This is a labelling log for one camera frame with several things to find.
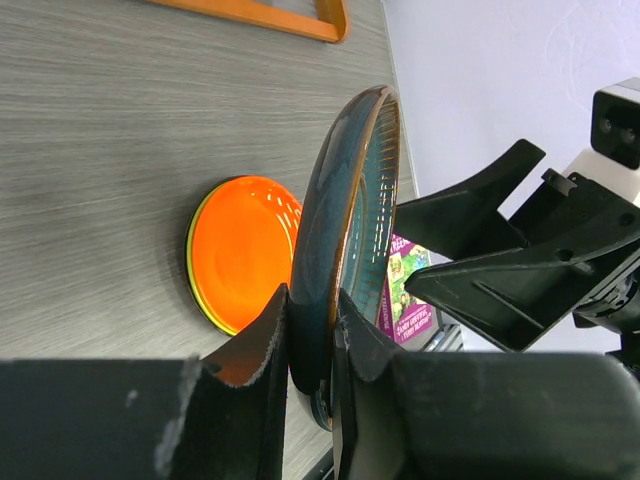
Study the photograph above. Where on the green plate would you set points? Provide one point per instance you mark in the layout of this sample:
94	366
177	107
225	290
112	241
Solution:
192	270

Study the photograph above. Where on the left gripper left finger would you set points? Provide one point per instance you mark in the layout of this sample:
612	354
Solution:
215	417

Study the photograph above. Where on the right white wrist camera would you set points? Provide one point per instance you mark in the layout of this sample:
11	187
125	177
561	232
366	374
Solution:
612	160

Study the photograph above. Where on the orange plate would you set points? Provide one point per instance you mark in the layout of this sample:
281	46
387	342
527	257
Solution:
239	251

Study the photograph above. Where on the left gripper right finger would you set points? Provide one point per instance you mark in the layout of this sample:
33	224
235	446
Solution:
402	414

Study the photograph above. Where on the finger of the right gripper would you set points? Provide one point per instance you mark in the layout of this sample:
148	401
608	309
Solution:
486	294
463	221

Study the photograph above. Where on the orange wooden shelf rack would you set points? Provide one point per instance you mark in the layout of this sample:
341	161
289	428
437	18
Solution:
330	22

